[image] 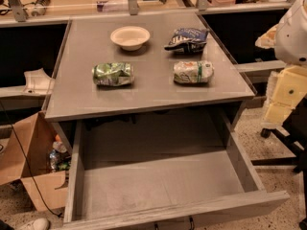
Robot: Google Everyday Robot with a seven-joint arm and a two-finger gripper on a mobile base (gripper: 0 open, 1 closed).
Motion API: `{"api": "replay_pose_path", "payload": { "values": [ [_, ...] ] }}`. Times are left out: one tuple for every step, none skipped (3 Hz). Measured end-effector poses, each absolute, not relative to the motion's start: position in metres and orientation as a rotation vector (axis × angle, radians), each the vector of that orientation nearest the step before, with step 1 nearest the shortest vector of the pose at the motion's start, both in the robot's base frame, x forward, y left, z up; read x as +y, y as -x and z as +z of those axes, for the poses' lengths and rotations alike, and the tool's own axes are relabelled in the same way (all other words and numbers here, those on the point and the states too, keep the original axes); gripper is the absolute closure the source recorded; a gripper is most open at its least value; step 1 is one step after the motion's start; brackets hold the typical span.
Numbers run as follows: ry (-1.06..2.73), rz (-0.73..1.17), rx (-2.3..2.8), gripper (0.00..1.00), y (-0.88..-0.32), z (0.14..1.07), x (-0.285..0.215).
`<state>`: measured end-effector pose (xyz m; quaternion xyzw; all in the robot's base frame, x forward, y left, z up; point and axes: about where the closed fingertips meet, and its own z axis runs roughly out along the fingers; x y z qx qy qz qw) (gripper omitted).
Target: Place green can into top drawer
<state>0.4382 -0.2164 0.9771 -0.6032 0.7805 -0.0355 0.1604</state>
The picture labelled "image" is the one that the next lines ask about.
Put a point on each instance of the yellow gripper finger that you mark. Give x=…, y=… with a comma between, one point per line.
x=284, y=92

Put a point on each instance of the crushed green can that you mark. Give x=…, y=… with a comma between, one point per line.
x=113, y=74

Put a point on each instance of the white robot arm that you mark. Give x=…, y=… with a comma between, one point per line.
x=289, y=37

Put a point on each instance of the grey open top drawer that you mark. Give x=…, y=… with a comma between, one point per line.
x=176, y=171

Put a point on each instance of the black office chair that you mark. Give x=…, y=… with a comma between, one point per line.
x=293, y=135

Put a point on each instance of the white green snack bag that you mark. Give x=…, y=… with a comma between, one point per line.
x=193, y=72

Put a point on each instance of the blue chip bag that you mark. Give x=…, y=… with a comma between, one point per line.
x=187, y=41

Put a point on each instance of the plastic bottles in box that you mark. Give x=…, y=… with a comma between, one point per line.
x=59, y=157

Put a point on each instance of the brown cardboard box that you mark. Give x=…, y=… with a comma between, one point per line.
x=26, y=157

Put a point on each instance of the white sneaker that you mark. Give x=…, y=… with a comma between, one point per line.
x=37, y=224

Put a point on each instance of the grey metal shelf bracket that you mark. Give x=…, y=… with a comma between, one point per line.
x=20, y=15

